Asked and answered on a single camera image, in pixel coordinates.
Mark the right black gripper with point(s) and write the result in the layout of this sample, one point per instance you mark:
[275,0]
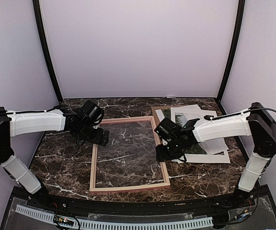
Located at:
[161,155]

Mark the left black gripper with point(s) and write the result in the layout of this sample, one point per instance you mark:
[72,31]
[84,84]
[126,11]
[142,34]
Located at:
[97,140]

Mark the clear acrylic sheet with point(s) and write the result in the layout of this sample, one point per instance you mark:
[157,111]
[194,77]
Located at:
[129,158]

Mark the landscape photo print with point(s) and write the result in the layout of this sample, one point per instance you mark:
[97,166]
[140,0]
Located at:
[180,120]

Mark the white mat board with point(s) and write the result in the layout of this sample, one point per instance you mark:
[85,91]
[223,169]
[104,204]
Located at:
[217,150]

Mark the pink wooden picture frame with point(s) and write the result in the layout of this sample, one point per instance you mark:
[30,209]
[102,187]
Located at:
[93,189]

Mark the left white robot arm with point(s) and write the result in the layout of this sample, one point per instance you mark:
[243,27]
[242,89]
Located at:
[81,123]

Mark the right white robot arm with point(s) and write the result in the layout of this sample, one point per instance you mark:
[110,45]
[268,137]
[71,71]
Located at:
[255,122]

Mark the brown cardboard backing board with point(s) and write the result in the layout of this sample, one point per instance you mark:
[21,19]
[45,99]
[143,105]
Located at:
[157,121]

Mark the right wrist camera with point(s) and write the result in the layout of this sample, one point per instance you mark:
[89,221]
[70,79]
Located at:
[168,130]

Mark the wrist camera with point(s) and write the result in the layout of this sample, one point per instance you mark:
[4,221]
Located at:
[168,130]
[92,113]

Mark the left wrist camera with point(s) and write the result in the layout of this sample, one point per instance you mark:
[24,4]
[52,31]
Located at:
[92,113]

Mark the black front rail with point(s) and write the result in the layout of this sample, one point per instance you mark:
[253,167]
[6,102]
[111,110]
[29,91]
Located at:
[211,206]

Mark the white slotted cable duct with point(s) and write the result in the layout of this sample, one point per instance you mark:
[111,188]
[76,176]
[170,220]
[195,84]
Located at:
[86,224]

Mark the left black corner post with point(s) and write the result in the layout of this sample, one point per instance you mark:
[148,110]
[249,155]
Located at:
[45,49]

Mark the black corner post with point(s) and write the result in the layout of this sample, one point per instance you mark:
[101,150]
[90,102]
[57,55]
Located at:
[232,51]
[45,49]

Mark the right black corner post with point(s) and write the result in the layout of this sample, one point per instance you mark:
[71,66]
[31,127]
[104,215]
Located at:
[232,51]

